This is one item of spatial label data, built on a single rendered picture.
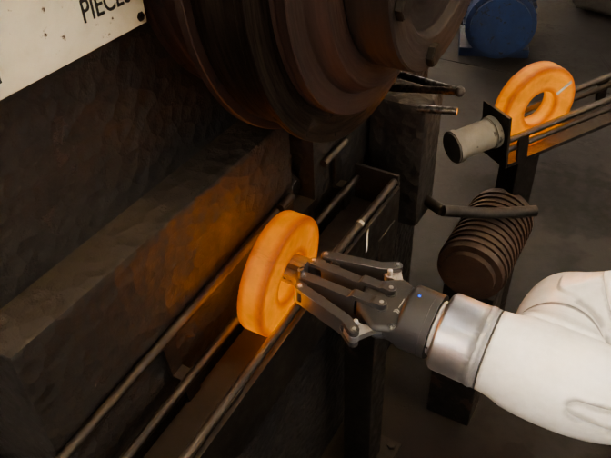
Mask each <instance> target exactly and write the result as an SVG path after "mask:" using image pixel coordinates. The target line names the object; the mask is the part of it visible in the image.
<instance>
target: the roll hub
mask: <svg viewBox="0 0 611 458"><path fill-rule="evenodd" d="M470 1H471V0H413V5H412V9H411V13H410V16H409V17H408V18H407V19H406V20H405V21H404V22H402V21H397V20H396V14H395V6H396V0H344V4H345V10H346V19H347V22H348V26H349V29H350V33H351V35H352V37H353V40H354V42H355V44H356V47H357V49H358V50H359V52H360V53H361V55H362V56H363V57H364V58H365V59H366V60H367V61H369V62H370V63H372V64H375V65H382V66H386V67H391V68H395V69H399V70H404V71H407V72H412V73H421V72H424V71H425V70H427V69H428V68H430V66H427V64H426V54H427V51H428V47H429V46H430V45H431V44H432V43H433V42H435V43H439V44H440V48H441V54H440V57H441V56H442V55H443V54H444V52H445V51H446V49H447V48H448V47H449V46H450V44H451V42H452V41H453V39H454V37H455V35H456V32H457V30H458V28H459V26H460V25H461V23H462V21H463V18H464V16H465V14H466V10H467V8H468V6H469V3H470ZM440 57H439V59H440Z"/></svg>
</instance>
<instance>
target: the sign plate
mask: <svg viewBox="0 0 611 458"><path fill-rule="evenodd" d="M145 22H146V16H145V8H144V3H143V0H0V100H2V99H4V98H6V97H8V96H9V95H11V94H13V93H15V92H17V91H19V90H21V89H23V88H24V87H26V86H28V85H30V84H32V83H34V82H35V81H37V80H39V79H41V78H43V77H45V76H47V75H49V74H51V73H53V72H54V71H56V70H58V69H59V68H61V67H63V66H65V65H68V64H70V63H71V62H73V61H74V60H76V59H78V58H80V57H82V56H84V55H86V54H88V53H90V52H92V51H94V50H95V49H96V48H98V47H100V46H102V45H105V44H107V43H108V42H110V41H112V40H114V39H116V38H117V37H119V36H120V35H123V34H125V33H127V32H129V31H131V30H132V29H134V28H136V27H138V26H140V25H142V24H143V23H145Z"/></svg>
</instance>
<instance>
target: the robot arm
mask: <svg viewBox="0 0 611 458"><path fill-rule="evenodd" d="M331 261H333V262H332V263H331ZM402 268H403V265H402V263H400V262H379V261H375V260H370V259H365V258H361V257H356V256H353V255H348V254H340V253H335V252H330V251H323V252H322V253H321V255H320V256H318V257H317V258H315V257H313V258H308V257H305V256H303V255H301V254H295V255H294V256H293V257H292V258H291V260H290V261H289V263H288V265H287V267H286V269H285V271H284V274H283V276H282V279H281V281H283V282H285V283H288V284H291V285H293V286H294V287H295V302H296V303H297V304H299V305H301V306H302V307H303V308H305V309H306V310H307V311H308V312H309V313H311V314H312V315H314V316H315V317H317V318H318V319H319V320H321V321H322V322H324V323H325V324H327V325H328V326H330V327H331V328H332V329H334V330H335V331H337V332H338V333H339V334H341V335H342V337H343V338H344V340H345V341H346V343H347V345H348V346H349V347H352V348H355V347H357V346H358V341H359V340H361V339H364V338H366V337H368V336H372V337H374V338H376V339H386V340H388V341H390V342H391V343H392V344H393V345H394V346H395V347H396V348H398V349H400V350H403V351H405V352H407V353H410V354H412V355H414V356H417V357H419V358H421V359H425V358H426V357H427V359H426V364H427V367H428V368H429V369H430V370H432V371H434V372H437V373H440V374H442V375H444V376H446V377H448V378H450V379H453V380H455V381H457V382H460V383H462V384H463V385H464V386H466V387H471V388H474V389H475V390H477V391H479V392H480V393H482V394H484V395H485V396H487V397H488V398H489V399H491V400H492V401H493V402H494V403H495V404H497V405H498V406H499V407H501V408H503V409H505V410H507V411H508V412H510V413H512V414H514V415H516V416H518V417H520V418H522V419H524V420H526V421H528V422H530V423H533V424H535V425H538V426H540V427H542V428H545V429H547V430H549V431H552V432H555V433H559V434H562V435H564V436H567V437H571V438H574V439H577V440H580V441H585V442H589V443H598V444H605V445H611V271H604V272H563V273H558V274H552V275H550V276H548V277H547V278H545V279H543V280H542V281H540V282H539V283H538V284H536V285H535V286H534V287H533V288H532V289H531V290H530V292H529V293H528V294H527V295H526V297H525V298H524V300H523V301H522V303H521V304H520V305H519V307H518V309H517V311H516V313H515V314H513V313H509V312H507V311H504V310H501V309H500V308H499V307H496V306H492V305H489V304H485V303H483V302H480V301H477V300H476V299H473V298H471V297H468V296H466V295H463V294H455V295H453V297H452V298H451V299H450V301H449V297H448V295H446V294H442V293H439V292H438V291H435V290H432V289H430V288H427V287H425V286H423V285H418V286H416V287H413V286H412V285H411V284H410V283H409V282H407V281H405V280H403V276H402ZM448 301H449V302H448ZM341 309H343V310H345V311H347V313H346V312H344V311H343V310H341ZM350 315H351V316H353V317H355V318H356V319H354V320H353V319H352V317H351V316H350ZM358 319H359V320H360V322H361V323H359V322H358Z"/></svg>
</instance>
